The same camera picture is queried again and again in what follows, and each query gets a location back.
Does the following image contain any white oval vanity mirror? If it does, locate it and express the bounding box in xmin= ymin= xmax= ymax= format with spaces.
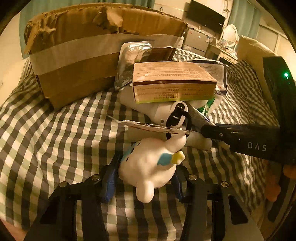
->
xmin=223 ymin=24 xmax=238 ymax=48

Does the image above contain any white device with black strap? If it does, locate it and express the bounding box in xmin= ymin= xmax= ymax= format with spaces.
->
xmin=119 ymin=87 xmax=193 ymax=141

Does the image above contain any grey small fridge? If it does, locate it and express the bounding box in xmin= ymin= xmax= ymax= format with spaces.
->
xmin=185 ymin=28 xmax=208 ymax=57

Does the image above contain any brown cardboard box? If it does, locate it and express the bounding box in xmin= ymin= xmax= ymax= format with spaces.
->
xmin=23 ymin=2 xmax=189 ymax=110

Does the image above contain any beige pillow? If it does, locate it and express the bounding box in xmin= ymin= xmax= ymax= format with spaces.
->
xmin=237 ymin=35 xmax=278 ymax=112

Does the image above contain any white printed plastic pouch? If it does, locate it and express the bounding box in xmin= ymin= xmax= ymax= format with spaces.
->
xmin=185 ymin=59 xmax=229 ymax=96

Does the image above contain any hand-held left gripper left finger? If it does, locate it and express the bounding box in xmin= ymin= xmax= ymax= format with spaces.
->
xmin=23 ymin=158 xmax=123 ymax=241

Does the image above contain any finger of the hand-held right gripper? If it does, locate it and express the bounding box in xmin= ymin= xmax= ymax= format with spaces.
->
xmin=200 ymin=123 xmax=246 ymax=153

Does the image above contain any white dressing table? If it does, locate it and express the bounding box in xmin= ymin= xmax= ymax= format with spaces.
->
xmin=207 ymin=43 xmax=238 ymax=64

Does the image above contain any black wall television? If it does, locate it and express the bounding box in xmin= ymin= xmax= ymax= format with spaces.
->
xmin=186 ymin=0 xmax=226 ymax=34

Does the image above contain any dark brown sachet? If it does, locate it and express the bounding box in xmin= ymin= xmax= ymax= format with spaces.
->
xmin=148 ymin=46 xmax=176 ymax=63

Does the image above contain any green white packet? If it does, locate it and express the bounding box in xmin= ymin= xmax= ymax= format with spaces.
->
xmin=200 ymin=96 xmax=222 ymax=116

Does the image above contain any white plush toy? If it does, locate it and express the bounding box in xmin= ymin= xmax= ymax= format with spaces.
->
xmin=118 ymin=134 xmax=188 ymax=204

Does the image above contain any person's right hand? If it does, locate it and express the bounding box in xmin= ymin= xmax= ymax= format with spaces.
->
xmin=265 ymin=165 xmax=296 ymax=202

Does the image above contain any foil blister pack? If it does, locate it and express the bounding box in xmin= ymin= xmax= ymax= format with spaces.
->
xmin=114 ymin=41 xmax=155 ymax=92

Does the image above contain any narrow teal curtain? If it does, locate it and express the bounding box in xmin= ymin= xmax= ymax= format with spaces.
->
xmin=231 ymin=0 xmax=263 ymax=34

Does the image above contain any printed card packet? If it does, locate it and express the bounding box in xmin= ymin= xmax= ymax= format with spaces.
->
xmin=107 ymin=114 xmax=193 ymax=135

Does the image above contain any beige brown medicine box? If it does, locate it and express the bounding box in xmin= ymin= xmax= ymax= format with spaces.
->
xmin=131 ymin=61 xmax=218 ymax=104

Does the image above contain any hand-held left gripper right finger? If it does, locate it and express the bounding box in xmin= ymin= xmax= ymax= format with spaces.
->
xmin=172 ymin=167 xmax=265 ymax=241

